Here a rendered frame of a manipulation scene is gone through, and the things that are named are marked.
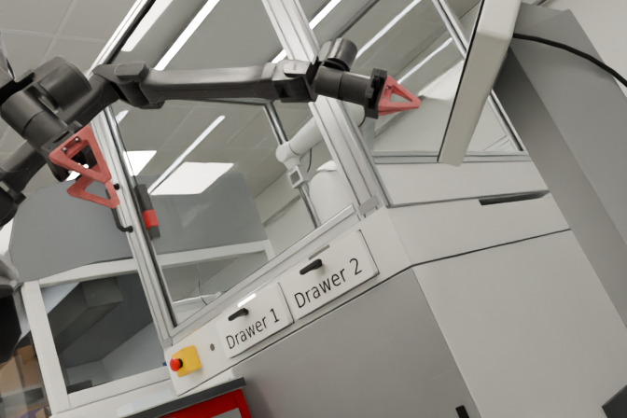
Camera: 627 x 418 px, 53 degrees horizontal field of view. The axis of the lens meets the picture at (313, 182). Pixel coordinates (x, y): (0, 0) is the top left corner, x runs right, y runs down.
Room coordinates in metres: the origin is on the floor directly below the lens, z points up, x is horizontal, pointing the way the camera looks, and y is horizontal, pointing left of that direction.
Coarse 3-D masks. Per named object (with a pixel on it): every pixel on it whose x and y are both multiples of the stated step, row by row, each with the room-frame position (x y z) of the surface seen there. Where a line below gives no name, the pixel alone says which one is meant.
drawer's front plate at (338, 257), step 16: (352, 240) 1.42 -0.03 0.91; (320, 256) 1.49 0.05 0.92; (336, 256) 1.46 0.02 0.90; (352, 256) 1.44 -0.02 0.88; (368, 256) 1.41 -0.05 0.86; (320, 272) 1.51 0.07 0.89; (336, 272) 1.48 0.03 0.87; (352, 272) 1.45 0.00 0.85; (368, 272) 1.42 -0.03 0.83; (288, 288) 1.58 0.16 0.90; (304, 288) 1.55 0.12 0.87; (320, 288) 1.52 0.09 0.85; (336, 288) 1.49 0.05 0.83; (352, 288) 1.48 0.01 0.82; (304, 304) 1.56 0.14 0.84; (320, 304) 1.53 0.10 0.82
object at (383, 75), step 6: (384, 72) 1.08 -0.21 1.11; (378, 78) 1.08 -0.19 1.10; (384, 78) 1.09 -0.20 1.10; (378, 84) 1.10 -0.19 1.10; (384, 84) 1.12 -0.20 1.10; (396, 90) 1.13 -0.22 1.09; (390, 96) 1.14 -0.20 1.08; (402, 96) 1.13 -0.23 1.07; (408, 108) 1.13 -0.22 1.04; (414, 108) 1.13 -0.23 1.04; (378, 114) 1.14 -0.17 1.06; (384, 114) 1.14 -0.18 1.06
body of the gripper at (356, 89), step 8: (344, 72) 1.10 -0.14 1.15; (376, 72) 1.07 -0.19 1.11; (344, 80) 1.10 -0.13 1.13; (352, 80) 1.10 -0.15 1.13; (360, 80) 1.10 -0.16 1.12; (368, 80) 1.10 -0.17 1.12; (344, 88) 1.10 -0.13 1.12; (352, 88) 1.10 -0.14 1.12; (360, 88) 1.10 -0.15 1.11; (368, 88) 1.07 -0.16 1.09; (344, 96) 1.11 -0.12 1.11; (352, 96) 1.11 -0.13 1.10; (360, 96) 1.11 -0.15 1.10; (368, 96) 1.08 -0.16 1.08; (376, 96) 1.12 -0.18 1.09; (360, 104) 1.13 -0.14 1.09; (368, 104) 1.12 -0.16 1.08
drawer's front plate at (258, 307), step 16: (272, 288) 1.62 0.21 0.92; (256, 304) 1.67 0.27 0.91; (272, 304) 1.63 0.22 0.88; (224, 320) 1.77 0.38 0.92; (240, 320) 1.73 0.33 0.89; (256, 320) 1.69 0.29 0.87; (272, 320) 1.65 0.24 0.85; (288, 320) 1.61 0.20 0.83; (224, 336) 1.78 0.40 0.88; (240, 336) 1.74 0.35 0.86; (256, 336) 1.70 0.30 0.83; (240, 352) 1.76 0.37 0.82
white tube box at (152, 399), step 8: (160, 392) 1.69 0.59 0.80; (168, 392) 1.70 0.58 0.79; (136, 400) 1.63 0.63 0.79; (144, 400) 1.64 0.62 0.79; (152, 400) 1.66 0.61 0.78; (160, 400) 1.68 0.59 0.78; (120, 408) 1.65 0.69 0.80; (128, 408) 1.63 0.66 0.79; (136, 408) 1.62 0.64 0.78; (144, 408) 1.64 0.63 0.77
